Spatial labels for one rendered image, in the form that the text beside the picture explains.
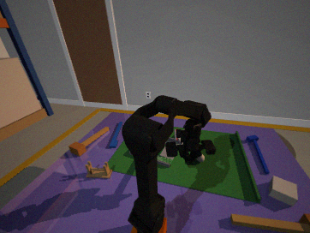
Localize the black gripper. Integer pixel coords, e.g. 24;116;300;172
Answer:
165;131;216;163

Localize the green putting mat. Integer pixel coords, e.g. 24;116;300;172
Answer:
108;130;258;203

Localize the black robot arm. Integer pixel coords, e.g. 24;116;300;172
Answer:
122;95;212;233

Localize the grey ball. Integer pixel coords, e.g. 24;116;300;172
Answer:
197;154;205;162

